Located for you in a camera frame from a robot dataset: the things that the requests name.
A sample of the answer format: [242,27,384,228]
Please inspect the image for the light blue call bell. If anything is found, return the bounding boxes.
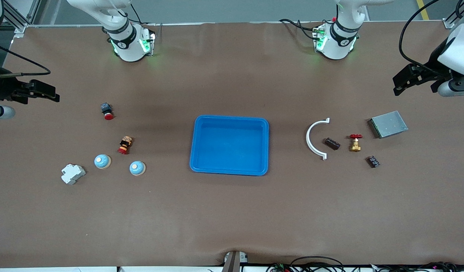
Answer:
[94,154,112,169]
[129,161,146,176]

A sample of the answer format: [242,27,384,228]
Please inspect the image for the grey metal box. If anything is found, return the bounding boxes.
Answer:
[367,110,409,139]

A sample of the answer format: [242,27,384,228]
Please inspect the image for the white circuit breaker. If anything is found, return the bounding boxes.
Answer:
[61,163,86,185]

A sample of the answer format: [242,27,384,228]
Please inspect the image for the yellow-banded red emergency stop button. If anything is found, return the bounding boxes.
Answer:
[117,136,134,155]

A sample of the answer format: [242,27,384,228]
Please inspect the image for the white curved pipe clamp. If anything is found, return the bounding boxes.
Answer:
[306,117,331,161]

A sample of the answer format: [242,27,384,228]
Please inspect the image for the blue plastic tray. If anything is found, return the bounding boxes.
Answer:
[189,115,269,176]

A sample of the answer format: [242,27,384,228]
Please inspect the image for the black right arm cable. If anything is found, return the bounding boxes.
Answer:
[0,40,51,78]

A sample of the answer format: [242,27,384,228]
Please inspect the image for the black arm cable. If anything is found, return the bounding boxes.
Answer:
[399,0,448,76]
[0,40,51,78]

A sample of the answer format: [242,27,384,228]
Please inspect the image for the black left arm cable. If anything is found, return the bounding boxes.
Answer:
[399,0,448,76]

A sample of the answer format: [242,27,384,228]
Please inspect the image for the aluminium frame strut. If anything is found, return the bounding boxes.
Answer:
[444,0,464,29]
[1,0,41,34]

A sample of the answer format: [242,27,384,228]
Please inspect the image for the black base cable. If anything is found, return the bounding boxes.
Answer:
[279,18,317,38]

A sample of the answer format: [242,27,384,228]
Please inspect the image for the black cable bundle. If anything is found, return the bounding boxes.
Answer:
[265,256,464,272]

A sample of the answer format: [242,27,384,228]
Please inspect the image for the dark brown post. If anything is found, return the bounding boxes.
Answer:
[221,250,241,272]

